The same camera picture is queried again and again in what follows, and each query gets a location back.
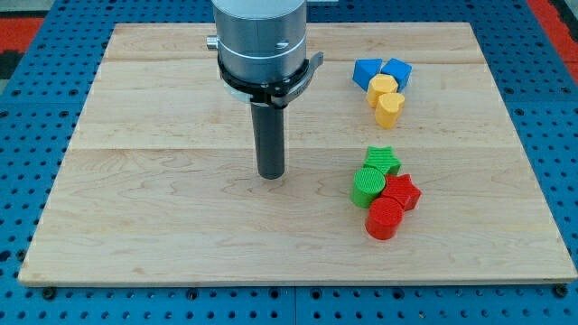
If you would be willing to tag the black clamp ring mount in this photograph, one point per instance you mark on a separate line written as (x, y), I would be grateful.
(273, 94)

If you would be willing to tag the yellow heart block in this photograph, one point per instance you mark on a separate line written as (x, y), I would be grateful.
(389, 108)

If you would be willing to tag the red star block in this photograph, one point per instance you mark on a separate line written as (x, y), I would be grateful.
(402, 189)

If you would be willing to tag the green cylinder block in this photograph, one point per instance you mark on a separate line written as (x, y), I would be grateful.
(367, 186)

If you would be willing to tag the green star block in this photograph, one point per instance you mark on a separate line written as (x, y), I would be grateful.
(382, 159)

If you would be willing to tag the blue triangular block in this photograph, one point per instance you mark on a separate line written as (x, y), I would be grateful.
(365, 70)

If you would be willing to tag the wooden board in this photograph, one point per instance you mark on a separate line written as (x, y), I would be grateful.
(159, 187)

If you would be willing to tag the yellow hexagon block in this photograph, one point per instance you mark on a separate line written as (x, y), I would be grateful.
(379, 85)

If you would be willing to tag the blue cube block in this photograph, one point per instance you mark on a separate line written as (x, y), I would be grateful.
(399, 70)

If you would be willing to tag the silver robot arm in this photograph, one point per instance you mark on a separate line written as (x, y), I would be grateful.
(261, 47)

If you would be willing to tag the red cylinder block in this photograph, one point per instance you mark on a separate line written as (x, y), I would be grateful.
(385, 214)

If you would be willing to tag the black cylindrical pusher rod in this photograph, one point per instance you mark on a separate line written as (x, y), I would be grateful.
(268, 125)

